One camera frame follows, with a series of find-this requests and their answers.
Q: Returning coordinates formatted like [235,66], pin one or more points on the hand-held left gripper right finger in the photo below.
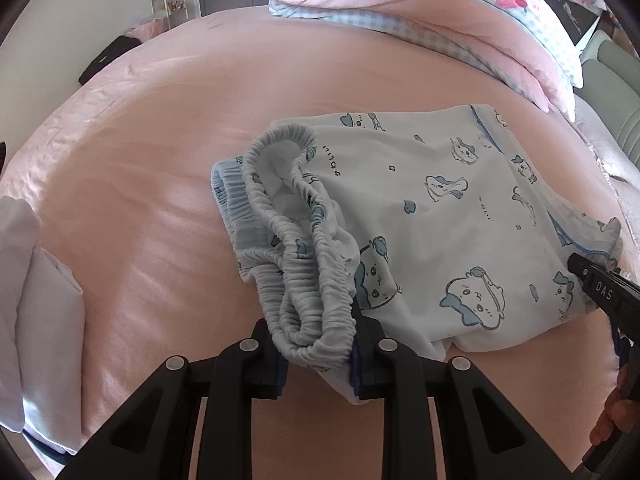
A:
[370,375]

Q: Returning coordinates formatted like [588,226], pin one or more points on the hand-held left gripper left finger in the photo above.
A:
[275,385]

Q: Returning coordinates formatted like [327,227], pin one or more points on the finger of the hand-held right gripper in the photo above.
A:
[582,270]

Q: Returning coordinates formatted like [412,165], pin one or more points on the light blue printed pajama pants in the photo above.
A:
[425,220]

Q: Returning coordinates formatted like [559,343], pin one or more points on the person's right hand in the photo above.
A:
[610,422]

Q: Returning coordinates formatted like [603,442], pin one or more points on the grey padded headboard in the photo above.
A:
[615,85]

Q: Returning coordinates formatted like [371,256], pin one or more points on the white garment with navy trim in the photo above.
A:
[45,335]

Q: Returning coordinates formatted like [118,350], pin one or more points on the pink bed sheet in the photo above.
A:
[175,160]

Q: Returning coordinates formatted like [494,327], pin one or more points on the folded pink checked quilt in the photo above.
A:
[400,10]

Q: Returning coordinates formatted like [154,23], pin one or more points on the black bag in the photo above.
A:
[110,60]

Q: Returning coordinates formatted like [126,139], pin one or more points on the pink cloth bundle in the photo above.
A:
[150,30]

